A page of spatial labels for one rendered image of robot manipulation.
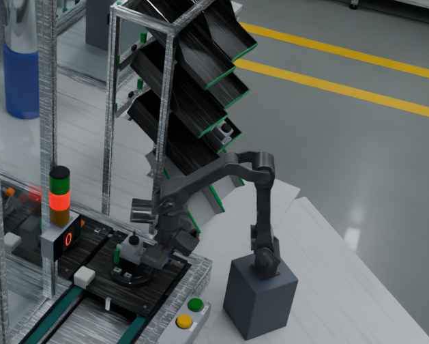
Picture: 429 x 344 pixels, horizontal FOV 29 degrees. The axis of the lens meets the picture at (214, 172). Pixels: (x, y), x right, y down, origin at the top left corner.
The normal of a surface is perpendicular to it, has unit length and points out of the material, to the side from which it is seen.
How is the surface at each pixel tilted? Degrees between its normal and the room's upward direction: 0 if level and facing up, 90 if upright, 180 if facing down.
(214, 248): 0
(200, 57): 25
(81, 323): 0
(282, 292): 90
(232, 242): 0
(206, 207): 45
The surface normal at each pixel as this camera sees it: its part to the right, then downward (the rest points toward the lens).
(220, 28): 0.45, -0.50
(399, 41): 0.12, -0.77
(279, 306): 0.48, 0.60
